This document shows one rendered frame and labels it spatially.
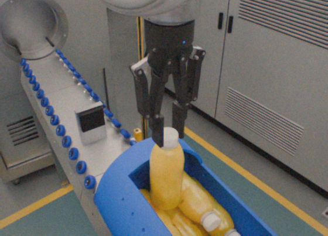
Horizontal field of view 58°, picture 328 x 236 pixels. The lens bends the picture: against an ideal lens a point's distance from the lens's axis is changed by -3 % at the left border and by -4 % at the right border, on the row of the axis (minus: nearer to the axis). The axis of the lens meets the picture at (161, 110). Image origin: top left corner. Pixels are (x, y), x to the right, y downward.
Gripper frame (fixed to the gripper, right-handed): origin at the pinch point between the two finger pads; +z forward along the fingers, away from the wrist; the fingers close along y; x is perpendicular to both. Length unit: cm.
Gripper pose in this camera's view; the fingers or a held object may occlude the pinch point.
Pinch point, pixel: (168, 125)
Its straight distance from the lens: 56.8
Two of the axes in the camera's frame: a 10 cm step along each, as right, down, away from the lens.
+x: 5.4, 4.9, -6.8
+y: -8.4, 3.2, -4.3
